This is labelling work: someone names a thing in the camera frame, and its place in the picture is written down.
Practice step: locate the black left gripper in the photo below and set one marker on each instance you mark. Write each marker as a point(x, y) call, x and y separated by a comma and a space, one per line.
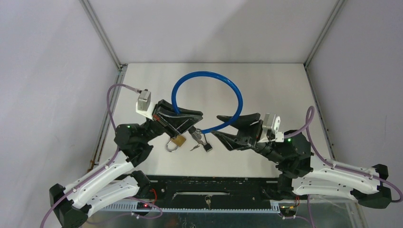
point(174, 125)

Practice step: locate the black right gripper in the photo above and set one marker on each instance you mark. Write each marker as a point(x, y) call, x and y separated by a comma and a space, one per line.
point(234, 142)

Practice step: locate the brass padlock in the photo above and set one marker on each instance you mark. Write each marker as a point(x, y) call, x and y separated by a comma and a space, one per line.
point(175, 143)

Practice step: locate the black cable lock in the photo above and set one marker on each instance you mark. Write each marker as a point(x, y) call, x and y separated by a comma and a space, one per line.
point(207, 146)

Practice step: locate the padlock key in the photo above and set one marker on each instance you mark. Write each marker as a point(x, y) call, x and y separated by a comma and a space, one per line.
point(208, 201)

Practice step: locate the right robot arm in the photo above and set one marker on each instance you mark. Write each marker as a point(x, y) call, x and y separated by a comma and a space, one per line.
point(303, 172)

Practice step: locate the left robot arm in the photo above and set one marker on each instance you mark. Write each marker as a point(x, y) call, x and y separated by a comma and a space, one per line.
point(116, 179)

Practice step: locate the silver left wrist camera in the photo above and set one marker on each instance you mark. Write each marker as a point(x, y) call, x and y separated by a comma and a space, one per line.
point(144, 102)

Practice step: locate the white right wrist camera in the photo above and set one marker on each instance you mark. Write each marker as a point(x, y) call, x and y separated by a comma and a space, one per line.
point(270, 129)

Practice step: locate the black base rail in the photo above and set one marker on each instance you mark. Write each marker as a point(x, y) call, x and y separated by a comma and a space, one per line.
point(227, 193)

